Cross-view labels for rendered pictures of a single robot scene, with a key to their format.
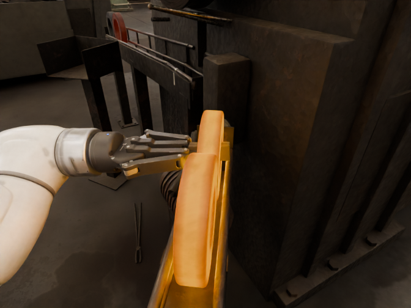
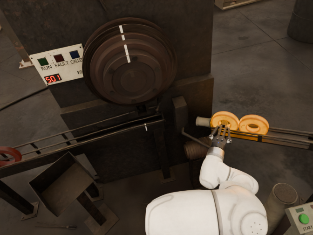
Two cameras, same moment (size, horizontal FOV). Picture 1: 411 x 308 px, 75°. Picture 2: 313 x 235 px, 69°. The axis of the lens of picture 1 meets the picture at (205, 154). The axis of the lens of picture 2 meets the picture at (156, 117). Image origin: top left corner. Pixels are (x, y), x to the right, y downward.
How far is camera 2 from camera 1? 129 cm
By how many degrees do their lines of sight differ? 50
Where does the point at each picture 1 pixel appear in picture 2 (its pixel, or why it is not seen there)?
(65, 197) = not seen: outside the picture
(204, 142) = (234, 118)
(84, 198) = not seen: outside the picture
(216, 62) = (185, 105)
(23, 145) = (220, 166)
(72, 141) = (220, 152)
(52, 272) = not seen: outside the picture
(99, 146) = (222, 145)
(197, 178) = (259, 117)
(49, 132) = (214, 158)
